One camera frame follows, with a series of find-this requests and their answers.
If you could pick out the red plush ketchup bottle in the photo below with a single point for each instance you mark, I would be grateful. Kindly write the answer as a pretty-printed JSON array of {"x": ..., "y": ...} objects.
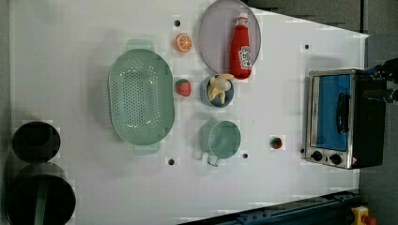
[{"x": 240, "y": 53}]

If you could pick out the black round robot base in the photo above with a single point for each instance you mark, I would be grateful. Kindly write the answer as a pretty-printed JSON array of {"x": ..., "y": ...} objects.
[{"x": 36, "y": 142}]

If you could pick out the lilac round plate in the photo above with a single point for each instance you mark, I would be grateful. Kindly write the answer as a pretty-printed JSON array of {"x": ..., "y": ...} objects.
[{"x": 216, "y": 31}]

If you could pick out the red strawberry toy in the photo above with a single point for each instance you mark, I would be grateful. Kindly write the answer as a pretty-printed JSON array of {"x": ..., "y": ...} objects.
[{"x": 183, "y": 87}]

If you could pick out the yellow peeled banana toy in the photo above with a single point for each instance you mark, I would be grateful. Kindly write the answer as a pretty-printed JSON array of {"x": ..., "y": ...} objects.
[{"x": 218, "y": 86}]

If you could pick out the green perforated colander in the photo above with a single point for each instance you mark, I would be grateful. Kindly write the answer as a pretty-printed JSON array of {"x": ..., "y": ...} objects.
[{"x": 141, "y": 97}]

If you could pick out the orange slice toy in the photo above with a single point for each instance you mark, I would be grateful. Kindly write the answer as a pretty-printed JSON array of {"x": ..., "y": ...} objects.
[{"x": 183, "y": 43}]

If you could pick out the small red tomato toy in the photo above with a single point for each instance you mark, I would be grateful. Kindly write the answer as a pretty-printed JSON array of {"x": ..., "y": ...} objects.
[{"x": 276, "y": 143}]

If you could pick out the silver black toaster oven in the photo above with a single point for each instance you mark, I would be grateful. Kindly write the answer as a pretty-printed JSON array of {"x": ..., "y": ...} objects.
[{"x": 345, "y": 128}]

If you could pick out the black cylinder with green stripe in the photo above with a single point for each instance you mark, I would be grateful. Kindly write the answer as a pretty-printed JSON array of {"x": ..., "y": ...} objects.
[{"x": 41, "y": 195}]

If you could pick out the yellow red emergency button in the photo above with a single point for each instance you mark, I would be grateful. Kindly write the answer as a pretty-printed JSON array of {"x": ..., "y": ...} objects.
[{"x": 362, "y": 217}]

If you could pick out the green cup with handle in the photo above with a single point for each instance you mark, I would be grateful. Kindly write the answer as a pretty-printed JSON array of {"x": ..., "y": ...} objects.
[{"x": 220, "y": 140}]

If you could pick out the blue metal frame rail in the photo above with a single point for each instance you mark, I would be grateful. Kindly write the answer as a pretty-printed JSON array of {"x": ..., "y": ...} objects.
[{"x": 331, "y": 209}]

